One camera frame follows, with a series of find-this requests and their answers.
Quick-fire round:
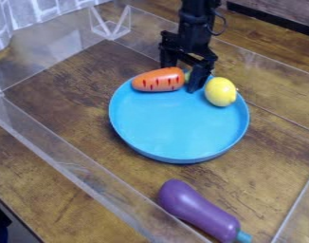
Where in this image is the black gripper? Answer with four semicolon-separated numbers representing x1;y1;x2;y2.
159;0;223;93

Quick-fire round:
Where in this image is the orange toy carrot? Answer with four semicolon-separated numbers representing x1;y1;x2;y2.
132;66;191;92

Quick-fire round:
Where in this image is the yellow toy lemon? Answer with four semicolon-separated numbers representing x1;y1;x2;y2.
204;77;237;107

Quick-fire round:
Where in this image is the blue round plate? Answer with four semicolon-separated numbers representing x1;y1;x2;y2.
109;81;251;164

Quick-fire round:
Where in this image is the purple toy eggplant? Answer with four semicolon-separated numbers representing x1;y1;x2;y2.
159;179;252;243

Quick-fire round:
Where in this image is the white patterned curtain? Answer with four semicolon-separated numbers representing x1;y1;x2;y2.
0;0;111;51

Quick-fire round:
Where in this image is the black cable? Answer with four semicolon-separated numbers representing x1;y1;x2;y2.
207;9;228;37

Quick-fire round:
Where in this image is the clear acrylic enclosure wall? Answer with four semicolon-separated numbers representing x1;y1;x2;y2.
0;0;309;243

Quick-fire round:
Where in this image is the clear acrylic corner bracket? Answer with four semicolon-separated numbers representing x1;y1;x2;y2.
89;7;131;41

